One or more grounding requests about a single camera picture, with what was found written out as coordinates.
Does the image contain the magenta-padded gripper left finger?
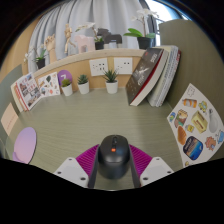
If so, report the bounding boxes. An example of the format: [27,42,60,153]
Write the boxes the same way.
[53,143,101,190]

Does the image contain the green desk divider panel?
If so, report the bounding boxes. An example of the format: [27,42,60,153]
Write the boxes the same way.
[0,64,24,134]
[159,18,224,114]

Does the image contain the white card with small pictures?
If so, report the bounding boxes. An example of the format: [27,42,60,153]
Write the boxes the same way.
[36,71,61,98]

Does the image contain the wooden mannequin figure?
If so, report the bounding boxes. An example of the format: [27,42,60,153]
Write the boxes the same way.
[63,23,77,54]

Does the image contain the dark cover book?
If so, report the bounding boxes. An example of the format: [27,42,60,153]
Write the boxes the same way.
[125,47,165,107]

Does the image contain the wooden hand model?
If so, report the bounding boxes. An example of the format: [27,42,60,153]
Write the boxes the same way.
[44,34,57,64]

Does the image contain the small succulent in white pot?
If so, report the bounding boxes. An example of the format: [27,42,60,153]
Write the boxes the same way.
[102,68,120,95]
[60,78,74,97]
[76,73,90,95]

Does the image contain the round purple sign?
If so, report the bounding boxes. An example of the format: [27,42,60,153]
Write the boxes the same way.
[57,69,73,87]

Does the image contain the purple mouse pad with wrist rest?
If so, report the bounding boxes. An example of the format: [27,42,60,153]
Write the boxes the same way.
[12,126,38,165]

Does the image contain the black computer mouse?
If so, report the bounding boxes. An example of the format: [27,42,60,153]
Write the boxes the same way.
[97,134,132,180]

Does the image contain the thick white book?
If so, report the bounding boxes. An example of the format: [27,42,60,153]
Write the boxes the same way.
[146,45,176,108]

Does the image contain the white wall socket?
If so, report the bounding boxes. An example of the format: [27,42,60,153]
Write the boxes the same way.
[88,57,109,77]
[113,57,134,75]

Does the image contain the wooden desk shelf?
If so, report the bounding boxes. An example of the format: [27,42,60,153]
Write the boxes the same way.
[19,48,146,93]

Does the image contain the grey curtain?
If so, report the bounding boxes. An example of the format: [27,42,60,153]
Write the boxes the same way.
[27,0,149,73]

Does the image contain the colourful sticker sheet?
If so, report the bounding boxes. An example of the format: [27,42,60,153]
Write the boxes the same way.
[166,83,224,168]

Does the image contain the pink horse figurine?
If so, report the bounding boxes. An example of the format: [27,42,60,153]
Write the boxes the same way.
[73,34,96,54]

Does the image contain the white book with red edge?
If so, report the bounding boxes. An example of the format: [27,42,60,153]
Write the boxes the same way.
[156,49,182,108]

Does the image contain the white orchid in black pot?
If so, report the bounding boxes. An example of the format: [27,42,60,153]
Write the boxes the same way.
[123,8,160,50]
[75,21,105,51]
[23,44,48,70]

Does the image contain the window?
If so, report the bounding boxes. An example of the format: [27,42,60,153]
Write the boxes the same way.
[144,0,188,48]

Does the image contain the dark horse figurine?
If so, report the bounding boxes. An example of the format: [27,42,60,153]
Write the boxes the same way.
[96,27,123,50]

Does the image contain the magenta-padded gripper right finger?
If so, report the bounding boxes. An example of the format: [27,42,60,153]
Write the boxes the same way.
[128,143,175,189]

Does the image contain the colourful cover magazine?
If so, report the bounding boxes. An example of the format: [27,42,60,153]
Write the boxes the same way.
[15,72,43,112]

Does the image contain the beige card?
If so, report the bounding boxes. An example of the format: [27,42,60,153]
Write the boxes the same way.
[0,102,20,137]

